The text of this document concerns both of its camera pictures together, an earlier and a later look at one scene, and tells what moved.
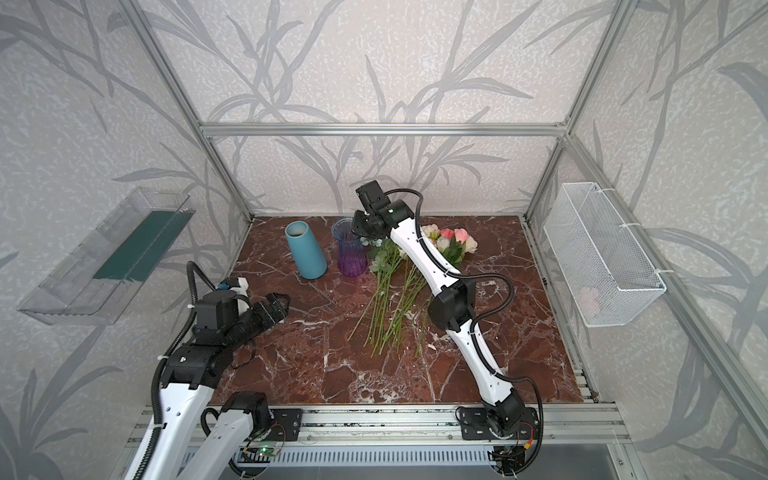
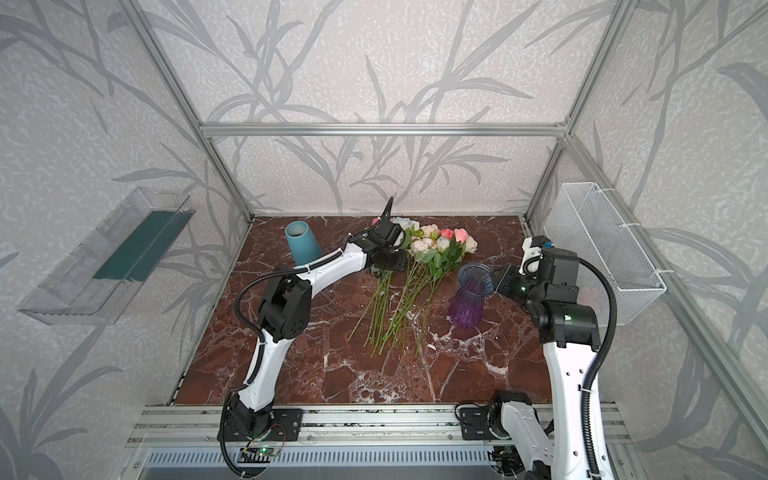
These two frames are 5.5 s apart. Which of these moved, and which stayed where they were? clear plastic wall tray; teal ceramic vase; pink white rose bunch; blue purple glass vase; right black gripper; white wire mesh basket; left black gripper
Moved: right black gripper; blue purple glass vase; left black gripper
Stayed: clear plastic wall tray; white wire mesh basket; pink white rose bunch; teal ceramic vase
